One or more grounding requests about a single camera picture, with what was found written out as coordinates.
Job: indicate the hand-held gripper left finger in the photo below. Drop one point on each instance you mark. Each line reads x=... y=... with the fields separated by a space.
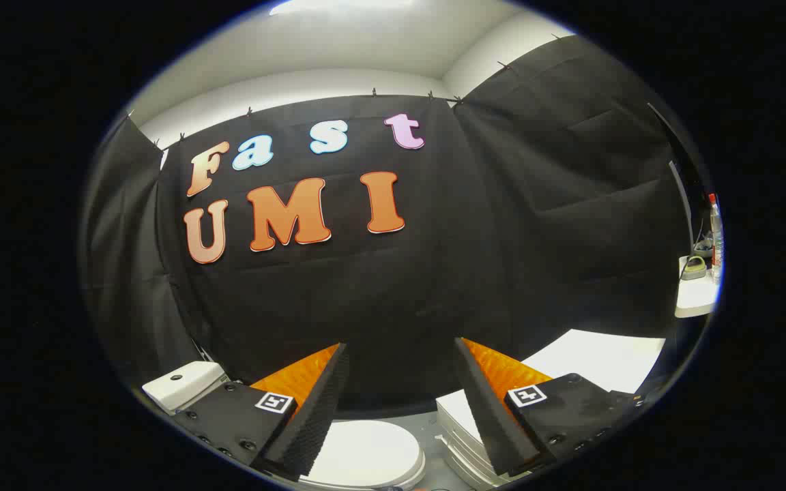
x=325 y=409

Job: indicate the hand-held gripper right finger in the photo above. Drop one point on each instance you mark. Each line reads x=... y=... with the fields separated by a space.
x=485 y=416

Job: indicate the white toilet tank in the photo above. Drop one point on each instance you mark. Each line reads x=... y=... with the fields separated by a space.
x=185 y=385

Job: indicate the white plastic drawer cabinet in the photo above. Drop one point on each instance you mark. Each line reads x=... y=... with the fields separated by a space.
x=598 y=358

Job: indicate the black backdrop cloth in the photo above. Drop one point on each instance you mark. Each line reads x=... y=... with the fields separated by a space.
x=400 y=293

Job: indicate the white side table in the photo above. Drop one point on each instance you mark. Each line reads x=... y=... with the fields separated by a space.
x=696 y=296

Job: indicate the small grey green object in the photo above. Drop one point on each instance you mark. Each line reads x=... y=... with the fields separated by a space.
x=693 y=270

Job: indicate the clear plastic bottle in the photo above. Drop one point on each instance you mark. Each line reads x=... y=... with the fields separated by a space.
x=716 y=239

